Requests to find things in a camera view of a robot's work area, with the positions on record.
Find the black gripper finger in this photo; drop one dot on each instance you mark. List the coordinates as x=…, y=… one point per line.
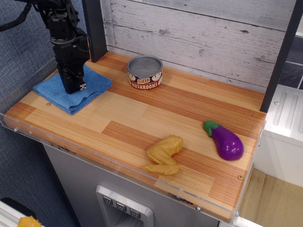
x=76, y=83
x=67, y=80

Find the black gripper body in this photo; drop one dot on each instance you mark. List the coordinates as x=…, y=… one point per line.
x=73, y=56

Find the blue cloth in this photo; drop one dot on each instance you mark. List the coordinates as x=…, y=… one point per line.
x=53, y=90

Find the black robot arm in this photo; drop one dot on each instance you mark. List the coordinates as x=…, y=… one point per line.
x=59, y=17

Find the sliced mushrooms tin can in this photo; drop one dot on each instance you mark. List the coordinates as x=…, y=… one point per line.
x=145, y=72

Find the yellow toy chicken wing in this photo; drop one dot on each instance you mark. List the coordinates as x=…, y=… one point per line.
x=161, y=153

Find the silver dispenser panel with buttons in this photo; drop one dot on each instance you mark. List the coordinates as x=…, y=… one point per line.
x=120, y=211

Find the purple toy eggplant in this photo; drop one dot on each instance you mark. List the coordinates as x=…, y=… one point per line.
x=228, y=144

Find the white toy sink counter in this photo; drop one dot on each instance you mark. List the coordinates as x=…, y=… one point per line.
x=280, y=149

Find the dark left frame post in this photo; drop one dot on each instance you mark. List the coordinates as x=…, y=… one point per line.
x=95, y=28

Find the dark frame post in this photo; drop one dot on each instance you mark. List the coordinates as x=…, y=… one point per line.
x=283, y=54
x=95, y=28

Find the dark right frame post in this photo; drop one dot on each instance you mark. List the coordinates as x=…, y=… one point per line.
x=283, y=54

